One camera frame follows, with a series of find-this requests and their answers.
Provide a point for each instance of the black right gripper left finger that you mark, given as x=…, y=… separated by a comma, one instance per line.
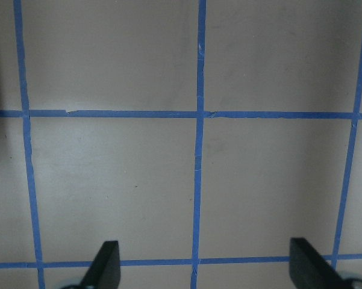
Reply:
x=104, y=271

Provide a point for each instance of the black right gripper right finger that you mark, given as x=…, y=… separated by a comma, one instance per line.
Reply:
x=309, y=270

